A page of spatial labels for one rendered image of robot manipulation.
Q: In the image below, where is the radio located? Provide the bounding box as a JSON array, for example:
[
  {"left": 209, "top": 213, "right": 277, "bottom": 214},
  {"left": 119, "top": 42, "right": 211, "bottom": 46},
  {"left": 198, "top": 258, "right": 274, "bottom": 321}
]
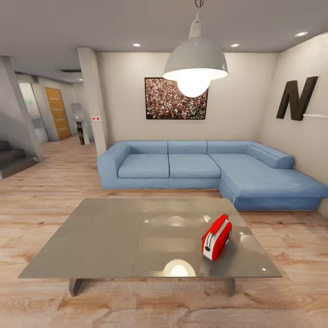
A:
[{"left": 202, "top": 214, "right": 232, "bottom": 261}]

